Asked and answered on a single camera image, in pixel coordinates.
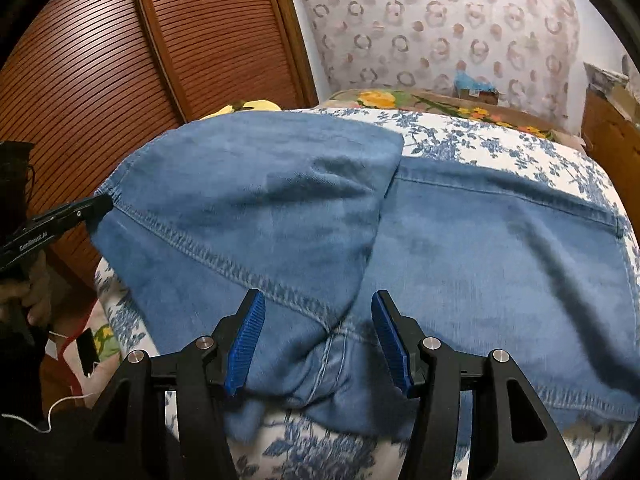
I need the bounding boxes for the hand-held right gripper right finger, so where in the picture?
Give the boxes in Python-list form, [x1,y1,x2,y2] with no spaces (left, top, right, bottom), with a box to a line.
[371,289,568,480]

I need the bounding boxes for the person's left hand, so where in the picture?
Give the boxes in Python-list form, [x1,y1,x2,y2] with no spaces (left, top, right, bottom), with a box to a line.
[0,252,53,328]

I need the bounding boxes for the white charging cable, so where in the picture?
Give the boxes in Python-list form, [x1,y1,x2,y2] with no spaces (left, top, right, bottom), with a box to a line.
[0,327,97,433]

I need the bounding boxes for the yellow plush toy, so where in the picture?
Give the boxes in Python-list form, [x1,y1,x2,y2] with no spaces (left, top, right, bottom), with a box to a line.
[200,100,282,121]

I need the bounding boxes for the brown louvred wooden wardrobe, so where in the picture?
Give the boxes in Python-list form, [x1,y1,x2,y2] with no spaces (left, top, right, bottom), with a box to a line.
[0,0,321,281]

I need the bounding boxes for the open cardboard box on sideboard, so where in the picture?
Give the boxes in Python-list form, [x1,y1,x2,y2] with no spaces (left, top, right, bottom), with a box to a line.
[606,85,640,123]

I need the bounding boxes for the circle-pattern sheer curtain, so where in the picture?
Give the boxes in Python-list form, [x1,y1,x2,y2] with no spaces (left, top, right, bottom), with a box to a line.
[292,0,581,131]

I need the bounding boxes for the cardboard box by curtain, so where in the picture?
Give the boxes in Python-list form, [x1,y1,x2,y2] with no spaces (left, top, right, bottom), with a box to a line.
[452,85,501,107]

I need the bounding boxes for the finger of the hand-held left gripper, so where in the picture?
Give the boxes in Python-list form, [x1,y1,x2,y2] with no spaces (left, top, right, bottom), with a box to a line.
[47,195,115,235]

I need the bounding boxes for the blue denim pants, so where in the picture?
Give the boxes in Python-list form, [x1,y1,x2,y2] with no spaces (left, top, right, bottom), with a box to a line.
[92,110,640,443]

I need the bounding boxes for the blue floral white cloth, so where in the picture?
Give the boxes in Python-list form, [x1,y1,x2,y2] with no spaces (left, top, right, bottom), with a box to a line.
[92,107,640,480]

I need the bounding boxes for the long wooden sideboard cabinet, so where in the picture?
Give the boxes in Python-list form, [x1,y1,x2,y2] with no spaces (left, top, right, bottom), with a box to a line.
[582,87,640,171]

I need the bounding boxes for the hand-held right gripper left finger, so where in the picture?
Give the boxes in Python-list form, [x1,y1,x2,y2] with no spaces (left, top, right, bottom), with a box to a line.
[90,289,266,480]

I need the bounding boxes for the black smartphone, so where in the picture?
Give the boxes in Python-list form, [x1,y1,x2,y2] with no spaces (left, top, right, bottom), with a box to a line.
[75,329,101,376]

